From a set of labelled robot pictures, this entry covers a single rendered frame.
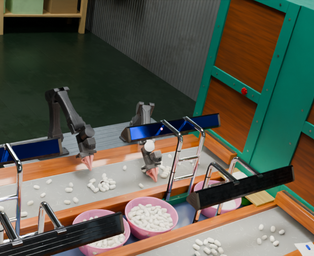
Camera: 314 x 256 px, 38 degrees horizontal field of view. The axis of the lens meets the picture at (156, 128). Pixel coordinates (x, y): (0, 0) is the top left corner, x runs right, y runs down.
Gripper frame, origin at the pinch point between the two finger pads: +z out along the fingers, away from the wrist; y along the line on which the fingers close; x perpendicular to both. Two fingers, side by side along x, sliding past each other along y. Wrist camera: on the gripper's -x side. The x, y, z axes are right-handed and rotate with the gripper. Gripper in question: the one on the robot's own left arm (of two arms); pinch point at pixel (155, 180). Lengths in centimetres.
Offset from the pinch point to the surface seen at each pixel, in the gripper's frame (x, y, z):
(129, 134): -23.8, -21.9, -22.0
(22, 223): -6, -78, 5
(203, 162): 6.8, 41.9, -4.9
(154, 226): -18.8, -20.9, 24.1
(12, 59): 297, 44, -230
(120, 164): 15.9, -9.6, -15.9
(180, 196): -5.2, 8.8, 12.6
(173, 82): 220, 213, -147
